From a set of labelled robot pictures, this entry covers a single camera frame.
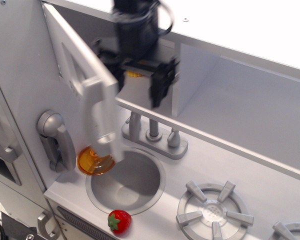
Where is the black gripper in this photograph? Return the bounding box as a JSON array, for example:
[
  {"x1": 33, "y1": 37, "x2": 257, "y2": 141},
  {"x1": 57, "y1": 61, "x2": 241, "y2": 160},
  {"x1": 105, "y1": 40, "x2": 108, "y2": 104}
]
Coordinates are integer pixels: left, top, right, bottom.
[{"x1": 92, "y1": 13, "x2": 177, "y2": 108}]

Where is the grey microwave door handle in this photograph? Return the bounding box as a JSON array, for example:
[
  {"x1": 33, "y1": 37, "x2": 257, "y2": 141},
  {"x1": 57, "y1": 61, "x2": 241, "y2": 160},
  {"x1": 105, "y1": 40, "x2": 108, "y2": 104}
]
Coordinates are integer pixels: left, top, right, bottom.
[{"x1": 81, "y1": 76, "x2": 116, "y2": 157}]

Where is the white microwave door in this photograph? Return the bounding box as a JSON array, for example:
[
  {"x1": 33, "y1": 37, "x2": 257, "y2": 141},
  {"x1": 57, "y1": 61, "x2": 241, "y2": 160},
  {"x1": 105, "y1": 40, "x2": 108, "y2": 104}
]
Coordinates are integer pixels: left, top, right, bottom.
[{"x1": 42, "y1": 3, "x2": 124, "y2": 163}]

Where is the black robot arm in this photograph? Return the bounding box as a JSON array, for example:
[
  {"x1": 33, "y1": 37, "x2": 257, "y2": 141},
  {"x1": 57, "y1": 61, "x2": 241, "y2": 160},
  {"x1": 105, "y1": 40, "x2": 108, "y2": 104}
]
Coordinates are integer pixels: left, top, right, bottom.
[{"x1": 94, "y1": 0, "x2": 178, "y2": 108}]

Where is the yellow object inside microwave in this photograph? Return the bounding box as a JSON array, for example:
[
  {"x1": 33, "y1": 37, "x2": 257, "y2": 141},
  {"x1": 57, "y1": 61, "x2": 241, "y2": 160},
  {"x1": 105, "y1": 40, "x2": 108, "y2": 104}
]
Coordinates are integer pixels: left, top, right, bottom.
[{"x1": 126, "y1": 70, "x2": 144, "y2": 78}]

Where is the grey toy faucet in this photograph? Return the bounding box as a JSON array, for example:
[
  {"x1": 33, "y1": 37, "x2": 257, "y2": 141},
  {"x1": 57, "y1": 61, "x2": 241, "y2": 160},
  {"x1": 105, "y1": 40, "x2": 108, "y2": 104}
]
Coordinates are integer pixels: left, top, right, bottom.
[{"x1": 121, "y1": 111, "x2": 189, "y2": 160}]

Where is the orange transparent pot lid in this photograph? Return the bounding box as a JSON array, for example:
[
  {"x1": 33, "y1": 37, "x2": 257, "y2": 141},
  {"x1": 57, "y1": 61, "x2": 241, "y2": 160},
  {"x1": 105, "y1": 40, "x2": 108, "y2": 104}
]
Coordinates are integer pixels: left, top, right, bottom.
[{"x1": 77, "y1": 146, "x2": 116, "y2": 176}]

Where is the grey toy telephone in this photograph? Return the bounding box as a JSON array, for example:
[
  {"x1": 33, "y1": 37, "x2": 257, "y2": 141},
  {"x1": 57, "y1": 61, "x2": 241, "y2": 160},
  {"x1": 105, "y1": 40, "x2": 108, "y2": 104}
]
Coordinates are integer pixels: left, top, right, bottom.
[{"x1": 36, "y1": 110, "x2": 76, "y2": 174}]

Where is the grey toy sink basin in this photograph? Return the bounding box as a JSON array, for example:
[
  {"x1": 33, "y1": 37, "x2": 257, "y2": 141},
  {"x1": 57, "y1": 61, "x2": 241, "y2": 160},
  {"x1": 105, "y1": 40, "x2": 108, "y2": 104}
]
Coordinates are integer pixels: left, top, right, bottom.
[{"x1": 85, "y1": 148, "x2": 166, "y2": 215}]

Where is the white toy kitchen shelf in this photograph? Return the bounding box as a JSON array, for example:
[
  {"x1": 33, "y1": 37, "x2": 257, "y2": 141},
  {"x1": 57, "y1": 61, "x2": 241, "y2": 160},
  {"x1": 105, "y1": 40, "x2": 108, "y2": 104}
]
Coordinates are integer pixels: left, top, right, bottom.
[{"x1": 116, "y1": 43, "x2": 300, "y2": 180}]

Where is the red toy strawberry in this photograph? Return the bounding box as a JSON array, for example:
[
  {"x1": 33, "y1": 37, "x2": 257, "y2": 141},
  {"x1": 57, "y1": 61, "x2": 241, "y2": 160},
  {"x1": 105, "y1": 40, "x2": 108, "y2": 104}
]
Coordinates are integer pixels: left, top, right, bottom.
[{"x1": 107, "y1": 209, "x2": 132, "y2": 235}]

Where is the grey stove burner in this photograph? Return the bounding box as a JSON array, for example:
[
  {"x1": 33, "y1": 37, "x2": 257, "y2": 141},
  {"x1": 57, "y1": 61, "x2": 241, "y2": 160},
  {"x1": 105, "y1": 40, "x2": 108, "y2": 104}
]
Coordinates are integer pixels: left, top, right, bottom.
[
  {"x1": 269, "y1": 221, "x2": 300, "y2": 240},
  {"x1": 176, "y1": 180, "x2": 254, "y2": 240}
]

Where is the black cable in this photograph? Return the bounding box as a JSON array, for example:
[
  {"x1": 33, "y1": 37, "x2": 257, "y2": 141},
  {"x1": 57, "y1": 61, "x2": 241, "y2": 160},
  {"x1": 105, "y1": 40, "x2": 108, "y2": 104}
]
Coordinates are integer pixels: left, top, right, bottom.
[{"x1": 149, "y1": 0, "x2": 175, "y2": 36}]

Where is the grey oven door handle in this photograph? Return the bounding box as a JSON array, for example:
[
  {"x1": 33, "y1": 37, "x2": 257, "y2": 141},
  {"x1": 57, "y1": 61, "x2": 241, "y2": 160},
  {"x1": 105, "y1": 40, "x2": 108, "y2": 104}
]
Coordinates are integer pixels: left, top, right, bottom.
[{"x1": 37, "y1": 212, "x2": 60, "y2": 240}]

